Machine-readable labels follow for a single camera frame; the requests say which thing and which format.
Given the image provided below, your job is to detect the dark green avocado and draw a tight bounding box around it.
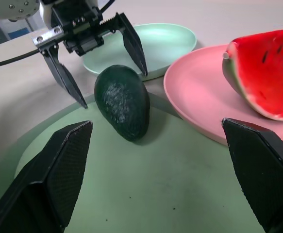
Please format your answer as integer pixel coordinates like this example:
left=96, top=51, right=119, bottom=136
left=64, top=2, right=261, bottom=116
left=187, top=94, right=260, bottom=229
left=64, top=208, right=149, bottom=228
left=94, top=64, right=151, bottom=143

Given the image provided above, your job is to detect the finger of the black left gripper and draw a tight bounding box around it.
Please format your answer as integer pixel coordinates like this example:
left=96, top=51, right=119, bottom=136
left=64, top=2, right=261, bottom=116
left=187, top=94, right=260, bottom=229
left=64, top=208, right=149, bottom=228
left=99, top=12, right=149, bottom=76
left=41, top=44, right=88, bottom=109

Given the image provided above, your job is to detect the sage green plate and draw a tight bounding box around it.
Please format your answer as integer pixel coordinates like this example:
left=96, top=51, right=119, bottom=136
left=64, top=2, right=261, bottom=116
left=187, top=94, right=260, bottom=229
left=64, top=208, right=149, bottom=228
left=14, top=93, right=268, bottom=233

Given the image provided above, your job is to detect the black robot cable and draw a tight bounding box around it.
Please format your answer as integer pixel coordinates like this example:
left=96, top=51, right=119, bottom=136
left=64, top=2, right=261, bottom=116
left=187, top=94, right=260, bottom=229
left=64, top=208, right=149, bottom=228
left=0, top=49, right=41, bottom=70

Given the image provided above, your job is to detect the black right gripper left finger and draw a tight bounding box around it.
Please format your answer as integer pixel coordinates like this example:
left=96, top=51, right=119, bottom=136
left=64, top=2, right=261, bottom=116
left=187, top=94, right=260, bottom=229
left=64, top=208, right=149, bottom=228
left=0, top=120, right=94, bottom=233

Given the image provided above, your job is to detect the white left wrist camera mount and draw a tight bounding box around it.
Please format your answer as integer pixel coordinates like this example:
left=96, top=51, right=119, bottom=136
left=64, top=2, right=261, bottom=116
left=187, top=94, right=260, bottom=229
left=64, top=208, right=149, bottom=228
left=38, top=0, right=54, bottom=30

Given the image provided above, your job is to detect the blue background fixture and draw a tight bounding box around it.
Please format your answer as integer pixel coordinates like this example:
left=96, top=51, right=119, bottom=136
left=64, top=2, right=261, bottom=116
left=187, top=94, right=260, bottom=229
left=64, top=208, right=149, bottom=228
left=0, top=18, right=35, bottom=48

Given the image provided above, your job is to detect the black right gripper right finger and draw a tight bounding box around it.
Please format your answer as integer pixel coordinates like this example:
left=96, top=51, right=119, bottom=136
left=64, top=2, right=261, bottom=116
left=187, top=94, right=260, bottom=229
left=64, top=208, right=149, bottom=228
left=222, top=117, right=283, bottom=233

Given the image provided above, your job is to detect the red watermelon slice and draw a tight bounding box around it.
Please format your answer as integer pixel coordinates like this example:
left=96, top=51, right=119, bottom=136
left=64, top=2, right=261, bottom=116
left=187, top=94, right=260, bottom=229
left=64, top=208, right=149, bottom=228
left=221, top=29, right=283, bottom=122

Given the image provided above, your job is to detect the mint green plate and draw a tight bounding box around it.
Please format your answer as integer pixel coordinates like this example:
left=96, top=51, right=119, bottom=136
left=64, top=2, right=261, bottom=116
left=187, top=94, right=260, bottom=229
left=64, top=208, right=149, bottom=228
left=82, top=23, right=198, bottom=81

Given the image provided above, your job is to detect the pink plate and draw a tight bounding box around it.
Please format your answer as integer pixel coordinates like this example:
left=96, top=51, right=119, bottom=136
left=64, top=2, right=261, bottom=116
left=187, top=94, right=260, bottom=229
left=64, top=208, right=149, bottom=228
left=163, top=44, right=283, bottom=155

